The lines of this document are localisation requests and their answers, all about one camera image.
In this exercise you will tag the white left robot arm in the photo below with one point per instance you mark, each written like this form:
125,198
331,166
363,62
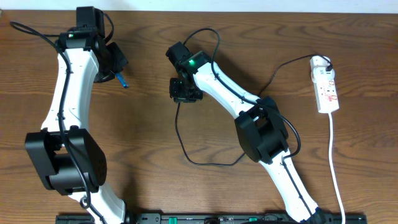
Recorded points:
66,157

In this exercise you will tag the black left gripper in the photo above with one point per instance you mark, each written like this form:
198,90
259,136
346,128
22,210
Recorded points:
117,59

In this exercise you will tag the blue Galaxy smartphone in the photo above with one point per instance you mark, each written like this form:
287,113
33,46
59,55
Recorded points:
122,80

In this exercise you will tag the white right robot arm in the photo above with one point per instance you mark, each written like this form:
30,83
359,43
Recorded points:
261,129

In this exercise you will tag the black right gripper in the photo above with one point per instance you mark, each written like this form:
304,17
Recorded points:
185,94

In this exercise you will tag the white power strip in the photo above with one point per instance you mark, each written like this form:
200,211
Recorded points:
323,78

